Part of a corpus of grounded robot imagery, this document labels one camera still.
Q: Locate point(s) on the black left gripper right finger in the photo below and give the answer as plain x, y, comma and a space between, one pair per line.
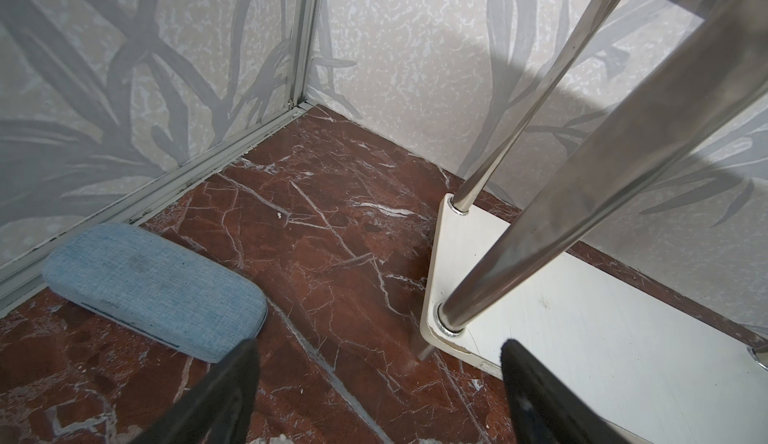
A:
542, 409

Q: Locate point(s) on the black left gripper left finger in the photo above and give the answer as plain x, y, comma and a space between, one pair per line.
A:
219, 408

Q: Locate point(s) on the white two-tier shelf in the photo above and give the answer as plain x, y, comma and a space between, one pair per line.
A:
650, 371

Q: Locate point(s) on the blue fabric glasses case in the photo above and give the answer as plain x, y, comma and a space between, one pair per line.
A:
157, 288

